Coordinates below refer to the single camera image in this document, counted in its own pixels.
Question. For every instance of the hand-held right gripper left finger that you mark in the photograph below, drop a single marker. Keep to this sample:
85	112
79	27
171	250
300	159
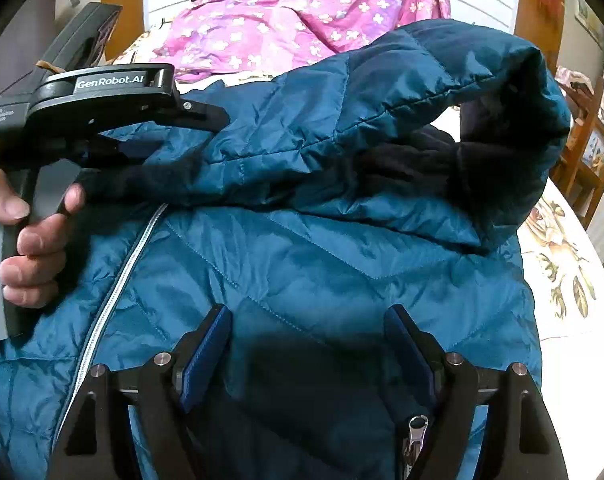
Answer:
207	355

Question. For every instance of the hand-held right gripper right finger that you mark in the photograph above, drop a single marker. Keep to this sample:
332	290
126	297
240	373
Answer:
411	360

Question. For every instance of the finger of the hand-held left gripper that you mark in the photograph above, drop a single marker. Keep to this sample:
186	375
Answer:
204	112

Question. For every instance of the teal puffer jacket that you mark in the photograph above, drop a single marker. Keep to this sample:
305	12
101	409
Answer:
307	260

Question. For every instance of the person's left hand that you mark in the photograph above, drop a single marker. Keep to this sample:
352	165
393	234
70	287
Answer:
37	250

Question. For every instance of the pink floral blanket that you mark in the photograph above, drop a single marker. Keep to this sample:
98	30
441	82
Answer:
282	10

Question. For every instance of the floral checked bed sheet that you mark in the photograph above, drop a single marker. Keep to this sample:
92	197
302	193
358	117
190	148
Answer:
556	270

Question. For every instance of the wooden shelf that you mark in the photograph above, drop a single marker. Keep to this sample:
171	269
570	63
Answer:
589	125

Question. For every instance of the framed wall picture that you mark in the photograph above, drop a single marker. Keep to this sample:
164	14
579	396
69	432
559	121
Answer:
589	17

